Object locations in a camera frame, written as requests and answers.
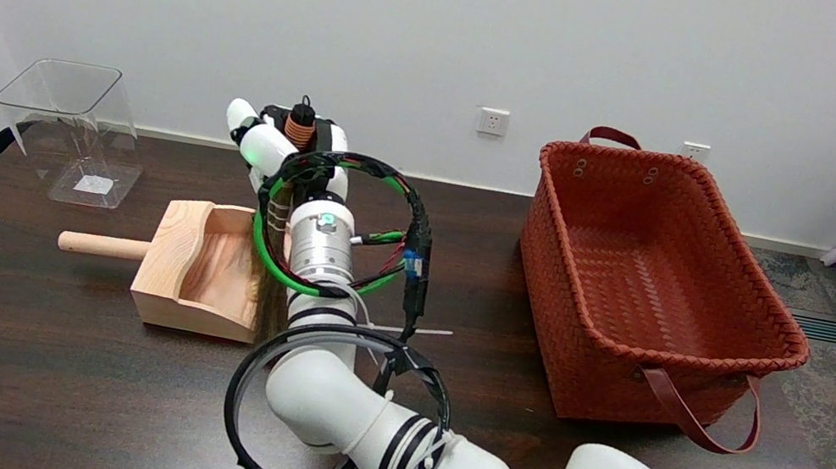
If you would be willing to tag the clear plastic container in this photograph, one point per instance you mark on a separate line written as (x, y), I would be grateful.
(72, 122)

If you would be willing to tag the brown hand broom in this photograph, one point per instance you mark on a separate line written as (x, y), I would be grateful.
(272, 303)

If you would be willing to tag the white wall outlet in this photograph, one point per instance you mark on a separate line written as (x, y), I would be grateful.
(696, 152)
(493, 121)

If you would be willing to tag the wooden dustpan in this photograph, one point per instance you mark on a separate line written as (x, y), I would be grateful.
(192, 272)

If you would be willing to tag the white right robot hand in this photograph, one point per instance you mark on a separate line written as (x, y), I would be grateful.
(269, 150)

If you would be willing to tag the red woven basket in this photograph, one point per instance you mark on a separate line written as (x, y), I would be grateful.
(648, 292)

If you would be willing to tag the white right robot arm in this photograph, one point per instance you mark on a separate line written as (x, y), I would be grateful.
(354, 404)

